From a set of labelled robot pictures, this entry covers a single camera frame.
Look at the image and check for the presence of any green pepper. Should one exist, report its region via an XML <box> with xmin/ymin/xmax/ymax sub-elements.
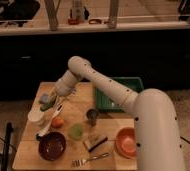
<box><xmin>40</xmin><ymin>104</ymin><xmax>54</xmax><ymax>112</ymax></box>

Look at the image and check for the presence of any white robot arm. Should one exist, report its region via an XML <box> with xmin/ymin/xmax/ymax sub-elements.
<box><xmin>48</xmin><ymin>56</ymin><xmax>186</xmax><ymax>171</ymax></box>

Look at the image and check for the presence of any white paper cup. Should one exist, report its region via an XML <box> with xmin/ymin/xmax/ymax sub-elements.
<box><xmin>28</xmin><ymin>107</ymin><xmax>45</xmax><ymax>126</ymax></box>

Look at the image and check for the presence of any green plastic cup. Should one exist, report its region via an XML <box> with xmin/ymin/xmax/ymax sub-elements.
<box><xmin>69</xmin><ymin>123</ymin><xmax>84</xmax><ymax>140</ymax></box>

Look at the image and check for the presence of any blue sponge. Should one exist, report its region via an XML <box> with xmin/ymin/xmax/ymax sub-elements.
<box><xmin>39</xmin><ymin>93</ymin><xmax>49</xmax><ymax>104</ymax></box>

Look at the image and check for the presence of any orange fruit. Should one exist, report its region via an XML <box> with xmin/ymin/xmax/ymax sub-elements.
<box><xmin>51</xmin><ymin>117</ymin><xmax>64</xmax><ymax>128</ymax></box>

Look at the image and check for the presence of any dark maroon bowl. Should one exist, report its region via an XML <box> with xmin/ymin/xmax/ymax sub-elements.
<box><xmin>38</xmin><ymin>132</ymin><xmax>66</xmax><ymax>161</ymax></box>

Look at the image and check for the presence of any green plastic tray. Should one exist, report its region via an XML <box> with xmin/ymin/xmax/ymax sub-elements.
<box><xmin>94</xmin><ymin>77</ymin><xmax>144</xmax><ymax>113</ymax></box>

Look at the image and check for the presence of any black pole stand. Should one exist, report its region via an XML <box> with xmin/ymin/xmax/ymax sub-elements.
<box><xmin>1</xmin><ymin>122</ymin><xmax>13</xmax><ymax>171</ymax></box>

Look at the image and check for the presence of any brown black sponge block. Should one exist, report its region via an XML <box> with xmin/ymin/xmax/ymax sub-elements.
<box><xmin>83</xmin><ymin>133</ymin><xmax>108</xmax><ymax>152</ymax></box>

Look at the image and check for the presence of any silver fork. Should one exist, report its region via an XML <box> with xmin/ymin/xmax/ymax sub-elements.
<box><xmin>71</xmin><ymin>152</ymin><xmax>109</xmax><ymax>167</ymax></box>

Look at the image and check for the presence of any orange bowl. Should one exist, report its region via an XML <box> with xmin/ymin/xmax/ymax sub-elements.
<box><xmin>115</xmin><ymin>127</ymin><xmax>136</xmax><ymax>158</ymax></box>

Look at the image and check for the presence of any red bowl on shelf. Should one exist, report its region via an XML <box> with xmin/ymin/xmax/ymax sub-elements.
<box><xmin>68</xmin><ymin>18</ymin><xmax>80</xmax><ymax>25</ymax></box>

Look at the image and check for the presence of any white bottle on shelf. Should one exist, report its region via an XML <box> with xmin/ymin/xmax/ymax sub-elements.
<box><xmin>72</xmin><ymin>0</ymin><xmax>85</xmax><ymax>22</ymax></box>

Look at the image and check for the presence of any black office chair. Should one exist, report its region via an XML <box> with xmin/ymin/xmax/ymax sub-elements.
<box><xmin>0</xmin><ymin>0</ymin><xmax>40</xmax><ymax>27</ymax></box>

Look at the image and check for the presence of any white handled spatula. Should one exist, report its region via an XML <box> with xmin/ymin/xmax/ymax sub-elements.
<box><xmin>36</xmin><ymin>105</ymin><xmax>62</xmax><ymax>141</ymax></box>

